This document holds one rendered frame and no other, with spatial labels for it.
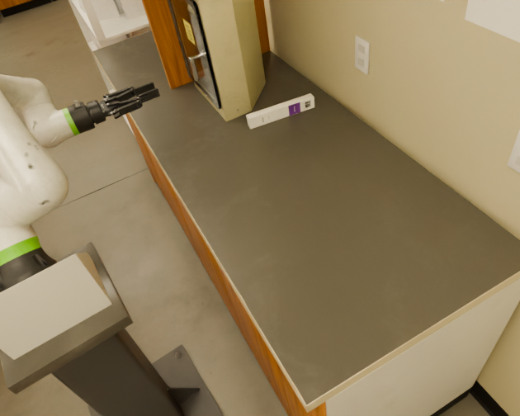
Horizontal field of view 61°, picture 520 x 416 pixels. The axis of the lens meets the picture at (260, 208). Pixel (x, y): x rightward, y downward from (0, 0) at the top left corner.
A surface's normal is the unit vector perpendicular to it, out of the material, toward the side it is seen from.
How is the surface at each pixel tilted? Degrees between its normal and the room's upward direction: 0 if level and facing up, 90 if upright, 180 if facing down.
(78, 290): 90
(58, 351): 0
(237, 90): 90
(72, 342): 0
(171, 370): 0
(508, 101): 90
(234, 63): 90
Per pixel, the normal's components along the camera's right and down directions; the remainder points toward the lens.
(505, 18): -0.87, 0.43
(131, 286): -0.14, -0.68
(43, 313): 0.53, 0.57
